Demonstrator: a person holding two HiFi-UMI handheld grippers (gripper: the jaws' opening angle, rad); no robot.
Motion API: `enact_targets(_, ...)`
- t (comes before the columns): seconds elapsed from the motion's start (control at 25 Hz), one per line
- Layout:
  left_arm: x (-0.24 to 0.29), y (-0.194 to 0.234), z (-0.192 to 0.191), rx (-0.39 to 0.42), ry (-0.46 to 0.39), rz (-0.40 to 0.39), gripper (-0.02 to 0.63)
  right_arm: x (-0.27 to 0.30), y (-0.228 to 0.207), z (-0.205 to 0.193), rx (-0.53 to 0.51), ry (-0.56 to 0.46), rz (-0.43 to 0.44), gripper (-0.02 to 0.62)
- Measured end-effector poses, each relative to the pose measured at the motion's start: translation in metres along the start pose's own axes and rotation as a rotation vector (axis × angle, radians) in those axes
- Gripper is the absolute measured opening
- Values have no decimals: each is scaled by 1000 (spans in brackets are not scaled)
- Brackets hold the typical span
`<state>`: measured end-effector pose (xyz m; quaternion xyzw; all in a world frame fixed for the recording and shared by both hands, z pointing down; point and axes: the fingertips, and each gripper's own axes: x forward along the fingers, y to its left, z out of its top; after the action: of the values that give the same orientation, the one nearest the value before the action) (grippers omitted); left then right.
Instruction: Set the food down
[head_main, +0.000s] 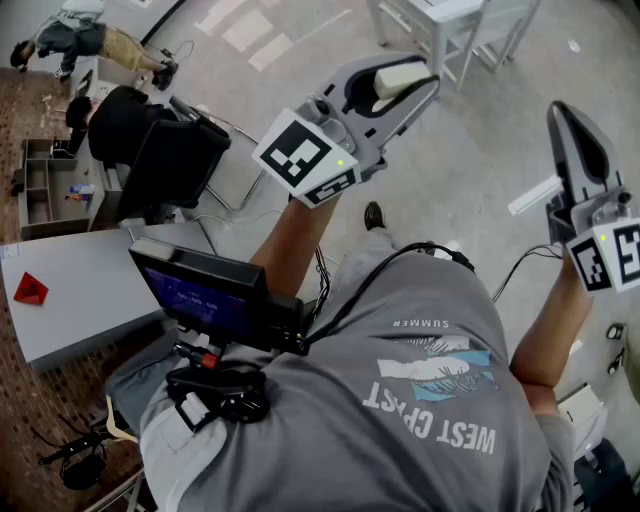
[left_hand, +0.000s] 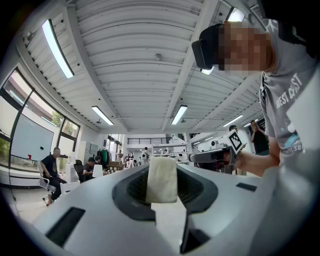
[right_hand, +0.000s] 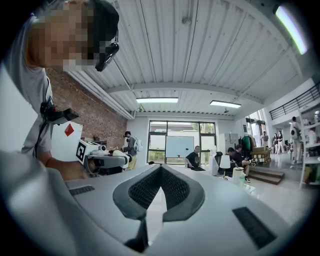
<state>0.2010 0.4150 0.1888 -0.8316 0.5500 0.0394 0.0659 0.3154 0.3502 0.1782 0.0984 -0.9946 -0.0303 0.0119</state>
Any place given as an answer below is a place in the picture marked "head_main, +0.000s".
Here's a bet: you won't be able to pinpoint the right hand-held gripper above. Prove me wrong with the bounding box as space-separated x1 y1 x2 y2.
547 101 640 294

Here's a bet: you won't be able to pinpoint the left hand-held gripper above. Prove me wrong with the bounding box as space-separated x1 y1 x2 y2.
251 53 441 210

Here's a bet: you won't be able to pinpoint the person's left forearm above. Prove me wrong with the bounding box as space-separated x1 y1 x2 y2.
248 193 345 304

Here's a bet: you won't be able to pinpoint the person's right forearm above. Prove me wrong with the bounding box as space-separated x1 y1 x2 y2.
508 249 596 389

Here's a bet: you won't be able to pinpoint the white bar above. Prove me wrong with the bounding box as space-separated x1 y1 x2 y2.
507 174 564 216

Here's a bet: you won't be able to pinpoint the white table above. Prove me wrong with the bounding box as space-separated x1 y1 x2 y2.
366 0 544 92

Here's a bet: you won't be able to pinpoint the person's left shoe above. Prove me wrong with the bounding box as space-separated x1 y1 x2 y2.
363 200 387 232

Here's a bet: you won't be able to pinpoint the grey trousers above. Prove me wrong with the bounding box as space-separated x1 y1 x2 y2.
335 227 401 281

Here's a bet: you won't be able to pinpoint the black office chair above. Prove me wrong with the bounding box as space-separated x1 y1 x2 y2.
115 95 269 226

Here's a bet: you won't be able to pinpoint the white storage box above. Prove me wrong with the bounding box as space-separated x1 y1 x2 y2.
69 55 151 101

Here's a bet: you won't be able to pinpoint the black monitor with blue screen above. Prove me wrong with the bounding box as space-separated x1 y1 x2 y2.
128 237 306 356

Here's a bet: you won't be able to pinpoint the small colourful packet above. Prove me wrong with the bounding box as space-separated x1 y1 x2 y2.
64 183 96 204

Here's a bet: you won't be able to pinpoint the black waist pack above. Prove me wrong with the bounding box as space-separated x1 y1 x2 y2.
164 339 271 434

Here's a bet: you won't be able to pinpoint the grey printed t-shirt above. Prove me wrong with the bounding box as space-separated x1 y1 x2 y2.
104 239 576 512

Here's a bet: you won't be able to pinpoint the grey compartment tray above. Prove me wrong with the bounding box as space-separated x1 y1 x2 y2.
14 138 109 241

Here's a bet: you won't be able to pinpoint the white desk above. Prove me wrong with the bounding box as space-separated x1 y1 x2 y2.
0 222 217 374

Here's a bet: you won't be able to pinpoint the red triangular object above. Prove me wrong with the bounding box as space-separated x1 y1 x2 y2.
13 272 50 306

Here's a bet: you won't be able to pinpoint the black stand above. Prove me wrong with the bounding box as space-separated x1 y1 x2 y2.
37 414 132 492

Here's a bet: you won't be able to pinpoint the black cable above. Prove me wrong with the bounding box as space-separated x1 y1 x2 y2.
313 244 335 326
492 243 566 304
299 241 476 351

